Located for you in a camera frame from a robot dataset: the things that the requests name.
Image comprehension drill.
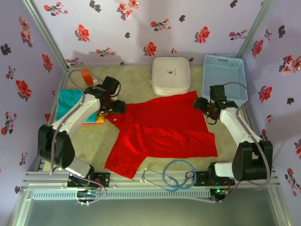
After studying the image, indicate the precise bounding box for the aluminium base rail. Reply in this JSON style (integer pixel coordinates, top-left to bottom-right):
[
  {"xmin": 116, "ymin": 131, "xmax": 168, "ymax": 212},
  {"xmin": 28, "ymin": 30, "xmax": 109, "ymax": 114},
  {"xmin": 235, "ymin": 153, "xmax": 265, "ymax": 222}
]
[{"xmin": 22, "ymin": 170, "xmax": 282, "ymax": 189}]

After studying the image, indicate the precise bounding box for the red t-shirt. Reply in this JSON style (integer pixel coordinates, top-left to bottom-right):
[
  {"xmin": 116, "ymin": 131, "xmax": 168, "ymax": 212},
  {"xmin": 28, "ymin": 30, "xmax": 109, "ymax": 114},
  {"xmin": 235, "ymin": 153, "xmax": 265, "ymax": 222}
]
[{"xmin": 104, "ymin": 90, "xmax": 218, "ymax": 181}]

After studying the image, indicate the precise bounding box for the yellow folded t-shirt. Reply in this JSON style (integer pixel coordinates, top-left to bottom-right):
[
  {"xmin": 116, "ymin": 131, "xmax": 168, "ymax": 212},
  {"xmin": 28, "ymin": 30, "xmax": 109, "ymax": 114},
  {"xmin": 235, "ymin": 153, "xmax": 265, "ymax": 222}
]
[{"xmin": 83, "ymin": 112, "xmax": 105, "ymax": 125}]

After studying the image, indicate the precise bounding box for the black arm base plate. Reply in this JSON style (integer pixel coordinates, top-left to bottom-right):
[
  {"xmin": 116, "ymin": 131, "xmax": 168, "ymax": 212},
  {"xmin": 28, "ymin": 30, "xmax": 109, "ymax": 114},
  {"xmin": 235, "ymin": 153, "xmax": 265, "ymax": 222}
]
[
  {"xmin": 67, "ymin": 171, "xmax": 111, "ymax": 188},
  {"xmin": 195, "ymin": 169, "xmax": 236, "ymax": 188}
]

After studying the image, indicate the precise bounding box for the white zippered pouch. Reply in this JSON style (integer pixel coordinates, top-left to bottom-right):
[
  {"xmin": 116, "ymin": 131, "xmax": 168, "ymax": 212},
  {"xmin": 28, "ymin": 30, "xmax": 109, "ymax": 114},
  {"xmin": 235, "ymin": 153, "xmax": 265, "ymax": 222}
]
[{"xmin": 150, "ymin": 56, "xmax": 191, "ymax": 97}]

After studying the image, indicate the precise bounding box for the white slotted cable duct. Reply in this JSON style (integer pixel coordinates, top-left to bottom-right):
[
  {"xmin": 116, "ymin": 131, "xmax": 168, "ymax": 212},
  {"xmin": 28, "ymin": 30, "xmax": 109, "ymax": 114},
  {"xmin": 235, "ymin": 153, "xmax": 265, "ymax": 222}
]
[{"xmin": 32, "ymin": 189, "xmax": 211, "ymax": 200}]

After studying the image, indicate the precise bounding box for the orange bottle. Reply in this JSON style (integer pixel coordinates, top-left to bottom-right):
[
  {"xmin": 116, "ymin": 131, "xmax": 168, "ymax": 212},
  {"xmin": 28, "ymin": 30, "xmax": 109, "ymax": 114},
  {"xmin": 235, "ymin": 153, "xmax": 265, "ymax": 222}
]
[{"xmin": 81, "ymin": 68, "xmax": 95, "ymax": 86}]

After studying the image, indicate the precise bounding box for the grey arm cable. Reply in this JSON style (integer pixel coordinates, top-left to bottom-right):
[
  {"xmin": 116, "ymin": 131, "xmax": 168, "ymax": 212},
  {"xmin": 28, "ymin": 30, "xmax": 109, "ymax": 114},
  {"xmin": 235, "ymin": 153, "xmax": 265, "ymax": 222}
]
[
  {"xmin": 49, "ymin": 69, "xmax": 105, "ymax": 176},
  {"xmin": 213, "ymin": 81, "xmax": 275, "ymax": 204}
]

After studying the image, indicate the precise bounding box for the grey left arm cable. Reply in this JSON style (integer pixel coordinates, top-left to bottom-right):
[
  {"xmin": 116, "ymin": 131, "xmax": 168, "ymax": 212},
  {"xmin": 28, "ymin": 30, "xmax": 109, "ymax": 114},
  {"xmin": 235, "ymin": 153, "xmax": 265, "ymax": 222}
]
[{"xmin": 49, "ymin": 69, "xmax": 105, "ymax": 176}]

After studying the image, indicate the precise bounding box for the grey right arm cable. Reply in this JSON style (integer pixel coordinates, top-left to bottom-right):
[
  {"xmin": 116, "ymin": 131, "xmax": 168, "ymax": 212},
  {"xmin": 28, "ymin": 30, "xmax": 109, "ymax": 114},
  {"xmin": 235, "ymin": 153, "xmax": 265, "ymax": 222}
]
[{"xmin": 213, "ymin": 81, "xmax": 275, "ymax": 204}]

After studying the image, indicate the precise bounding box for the blue stethoscope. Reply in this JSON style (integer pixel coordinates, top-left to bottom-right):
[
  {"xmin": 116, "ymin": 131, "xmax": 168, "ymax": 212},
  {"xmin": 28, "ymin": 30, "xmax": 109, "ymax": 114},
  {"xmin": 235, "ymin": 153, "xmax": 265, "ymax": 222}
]
[{"xmin": 140, "ymin": 159, "xmax": 198, "ymax": 193}]

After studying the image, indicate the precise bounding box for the light blue plastic basket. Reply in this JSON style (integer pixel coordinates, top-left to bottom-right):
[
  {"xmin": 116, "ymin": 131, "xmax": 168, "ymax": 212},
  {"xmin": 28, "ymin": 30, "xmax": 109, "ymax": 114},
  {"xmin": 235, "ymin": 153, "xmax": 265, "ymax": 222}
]
[{"xmin": 202, "ymin": 54, "xmax": 249, "ymax": 106}]

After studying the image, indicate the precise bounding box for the aluminium frame corner post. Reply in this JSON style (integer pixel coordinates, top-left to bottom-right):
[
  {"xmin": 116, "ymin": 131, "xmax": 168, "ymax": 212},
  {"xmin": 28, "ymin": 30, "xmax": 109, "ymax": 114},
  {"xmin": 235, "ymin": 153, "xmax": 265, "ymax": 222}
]
[
  {"xmin": 22, "ymin": 0, "xmax": 70, "ymax": 71},
  {"xmin": 236, "ymin": 0, "xmax": 276, "ymax": 59}
]

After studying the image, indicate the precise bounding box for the teal folded t-shirt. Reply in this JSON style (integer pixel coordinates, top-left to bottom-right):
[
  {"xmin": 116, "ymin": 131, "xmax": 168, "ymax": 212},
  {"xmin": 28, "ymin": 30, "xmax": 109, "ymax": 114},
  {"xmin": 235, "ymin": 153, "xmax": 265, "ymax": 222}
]
[{"xmin": 56, "ymin": 89, "xmax": 85, "ymax": 121}]

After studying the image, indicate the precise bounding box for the small circuit board with wires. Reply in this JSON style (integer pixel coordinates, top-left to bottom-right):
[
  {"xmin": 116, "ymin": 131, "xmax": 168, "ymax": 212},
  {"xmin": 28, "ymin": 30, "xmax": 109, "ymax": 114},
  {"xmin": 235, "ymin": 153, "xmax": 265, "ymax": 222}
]
[
  {"xmin": 76, "ymin": 187, "xmax": 107, "ymax": 207},
  {"xmin": 213, "ymin": 187, "xmax": 230, "ymax": 196}
]

